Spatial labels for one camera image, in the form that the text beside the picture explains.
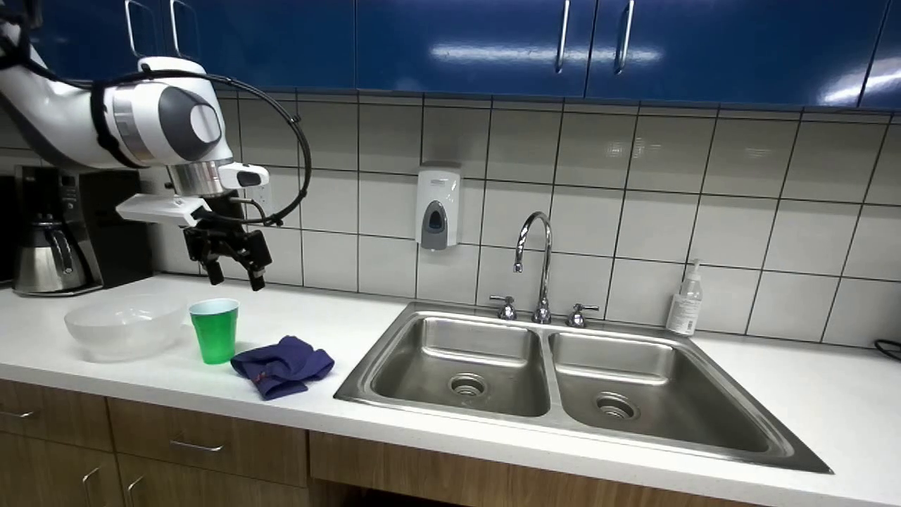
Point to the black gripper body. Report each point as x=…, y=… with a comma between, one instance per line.
x=225, y=235

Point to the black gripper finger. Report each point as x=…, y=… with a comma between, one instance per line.
x=258, y=273
x=214, y=272

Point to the blue waffle-weave cloth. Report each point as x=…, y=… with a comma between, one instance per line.
x=282, y=368

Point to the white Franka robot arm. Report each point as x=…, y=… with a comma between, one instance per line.
x=58, y=114

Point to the clear plastic bowl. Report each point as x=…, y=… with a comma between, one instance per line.
x=123, y=327

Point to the green plastic cup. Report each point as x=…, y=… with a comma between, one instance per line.
x=214, y=339

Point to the black and steel coffee maker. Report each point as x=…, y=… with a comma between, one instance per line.
x=45, y=255

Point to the blue upper cabinet door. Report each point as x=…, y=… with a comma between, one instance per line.
x=262, y=38
x=86, y=38
x=734, y=46
x=891, y=56
x=468, y=30

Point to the wooden sink front panel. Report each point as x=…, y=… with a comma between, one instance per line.
x=451, y=473

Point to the chrome gooseneck faucet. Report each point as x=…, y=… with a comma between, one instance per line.
x=544, y=282

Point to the stainless steel double sink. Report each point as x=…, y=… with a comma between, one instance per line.
x=563, y=375

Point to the clear pump soap bottle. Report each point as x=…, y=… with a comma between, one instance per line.
x=684, y=311

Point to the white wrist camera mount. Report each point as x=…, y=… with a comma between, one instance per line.
x=159, y=208

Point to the white wall soap dispenser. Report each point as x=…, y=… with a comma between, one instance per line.
x=438, y=211

